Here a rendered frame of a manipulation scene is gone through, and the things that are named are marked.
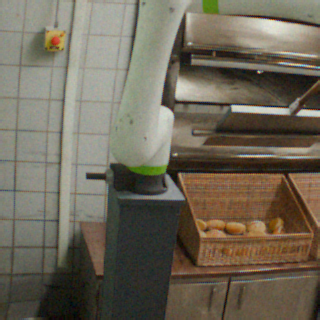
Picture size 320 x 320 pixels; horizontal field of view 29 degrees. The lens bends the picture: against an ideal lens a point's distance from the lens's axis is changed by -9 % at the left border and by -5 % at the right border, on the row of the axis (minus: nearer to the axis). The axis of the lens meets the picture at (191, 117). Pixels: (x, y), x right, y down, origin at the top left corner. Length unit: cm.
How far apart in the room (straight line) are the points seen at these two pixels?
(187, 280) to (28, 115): 103
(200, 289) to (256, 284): 27
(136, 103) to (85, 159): 137
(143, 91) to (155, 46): 12
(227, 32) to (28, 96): 97
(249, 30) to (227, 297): 125
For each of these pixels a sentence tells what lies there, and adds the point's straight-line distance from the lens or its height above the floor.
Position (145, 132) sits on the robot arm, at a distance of 173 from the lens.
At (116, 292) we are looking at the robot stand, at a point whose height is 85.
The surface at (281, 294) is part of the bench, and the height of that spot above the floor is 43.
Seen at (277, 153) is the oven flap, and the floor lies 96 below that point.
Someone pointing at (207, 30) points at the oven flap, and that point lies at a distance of 302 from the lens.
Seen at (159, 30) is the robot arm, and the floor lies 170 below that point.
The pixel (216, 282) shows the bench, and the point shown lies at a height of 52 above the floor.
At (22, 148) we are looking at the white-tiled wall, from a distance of 301.
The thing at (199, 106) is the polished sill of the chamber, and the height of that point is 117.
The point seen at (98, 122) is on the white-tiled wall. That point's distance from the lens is 300.
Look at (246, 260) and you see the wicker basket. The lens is 292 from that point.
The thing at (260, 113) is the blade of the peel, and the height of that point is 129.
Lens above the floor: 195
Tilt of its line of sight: 16 degrees down
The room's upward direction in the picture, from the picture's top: 8 degrees clockwise
